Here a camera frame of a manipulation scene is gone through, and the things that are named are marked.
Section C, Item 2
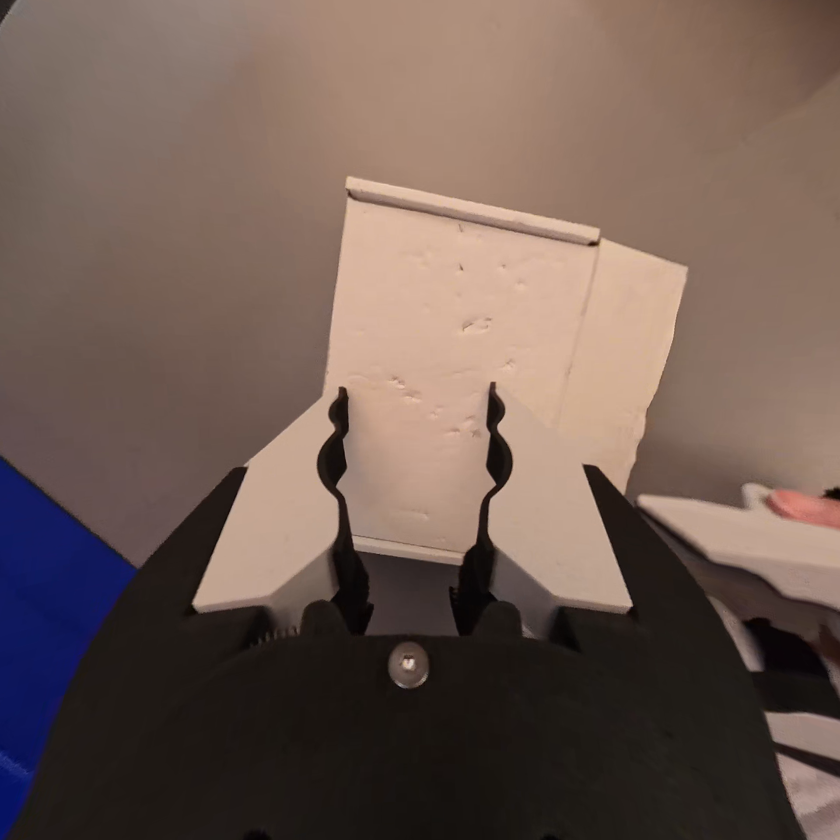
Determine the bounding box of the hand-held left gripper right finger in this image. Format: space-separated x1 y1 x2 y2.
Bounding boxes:
448 382 635 636

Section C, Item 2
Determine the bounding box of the person's right hand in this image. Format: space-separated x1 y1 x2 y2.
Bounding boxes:
769 489 840 527

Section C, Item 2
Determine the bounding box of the blue plastic bin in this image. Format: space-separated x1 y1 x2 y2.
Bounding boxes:
0 456 139 795

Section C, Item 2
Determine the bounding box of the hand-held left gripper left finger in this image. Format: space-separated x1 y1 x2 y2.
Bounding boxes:
192 386 375 636

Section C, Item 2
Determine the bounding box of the white cardboard mailer box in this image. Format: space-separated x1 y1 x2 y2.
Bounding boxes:
325 176 689 567

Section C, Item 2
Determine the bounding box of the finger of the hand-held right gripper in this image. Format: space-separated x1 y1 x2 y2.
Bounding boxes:
635 493 840 603

